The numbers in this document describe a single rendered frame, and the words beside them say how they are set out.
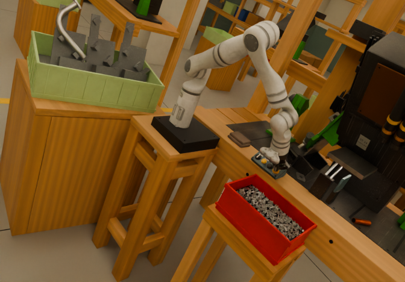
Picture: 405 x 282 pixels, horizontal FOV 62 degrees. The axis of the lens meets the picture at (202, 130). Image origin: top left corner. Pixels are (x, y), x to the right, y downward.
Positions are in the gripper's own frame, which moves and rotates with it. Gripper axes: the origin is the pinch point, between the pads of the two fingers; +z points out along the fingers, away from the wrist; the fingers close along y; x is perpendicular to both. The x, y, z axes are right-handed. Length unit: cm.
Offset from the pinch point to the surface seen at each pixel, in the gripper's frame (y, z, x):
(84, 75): 84, -27, 40
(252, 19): 387, 279, -403
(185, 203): 30, 34, 32
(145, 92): 75, -6, 17
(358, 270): -48.0, 9.6, 7.4
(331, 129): -4.6, -3.7, -31.5
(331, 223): -30.5, 5.5, 1.2
